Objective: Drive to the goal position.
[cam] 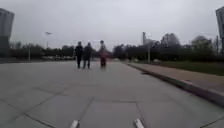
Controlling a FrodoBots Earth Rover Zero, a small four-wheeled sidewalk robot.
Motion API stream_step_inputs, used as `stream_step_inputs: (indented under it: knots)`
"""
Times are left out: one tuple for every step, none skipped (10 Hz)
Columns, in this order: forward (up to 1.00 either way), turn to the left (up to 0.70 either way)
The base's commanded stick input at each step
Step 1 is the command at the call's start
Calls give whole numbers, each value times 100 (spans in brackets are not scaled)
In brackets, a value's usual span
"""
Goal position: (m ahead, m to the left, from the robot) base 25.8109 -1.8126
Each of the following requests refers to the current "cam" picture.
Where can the person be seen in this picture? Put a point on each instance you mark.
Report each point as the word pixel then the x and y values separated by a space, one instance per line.
pixel 87 55
pixel 79 54
pixel 102 54

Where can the grey concrete slab pavement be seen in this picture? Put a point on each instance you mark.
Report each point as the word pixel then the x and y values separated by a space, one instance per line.
pixel 83 90

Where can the tall pale chimney tower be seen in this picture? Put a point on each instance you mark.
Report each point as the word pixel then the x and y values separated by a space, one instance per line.
pixel 144 38

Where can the row of dark trees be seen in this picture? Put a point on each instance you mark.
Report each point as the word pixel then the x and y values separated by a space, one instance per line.
pixel 166 50

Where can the robot's own part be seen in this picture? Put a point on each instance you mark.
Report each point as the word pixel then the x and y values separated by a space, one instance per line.
pixel 139 123
pixel 74 124

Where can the street lamp pole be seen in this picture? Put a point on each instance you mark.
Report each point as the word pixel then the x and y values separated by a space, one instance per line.
pixel 47 40

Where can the grey stone kerb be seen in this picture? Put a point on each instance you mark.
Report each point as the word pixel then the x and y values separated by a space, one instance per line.
pixel 186 86

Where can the reddish brick path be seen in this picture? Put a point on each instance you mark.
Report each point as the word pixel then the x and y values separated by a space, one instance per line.
pixel 200 79

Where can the green grass strip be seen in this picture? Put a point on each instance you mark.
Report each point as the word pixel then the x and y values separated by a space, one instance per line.
pixel 203 67

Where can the tall grey building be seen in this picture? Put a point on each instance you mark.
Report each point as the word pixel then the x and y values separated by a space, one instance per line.
pixel 6 28

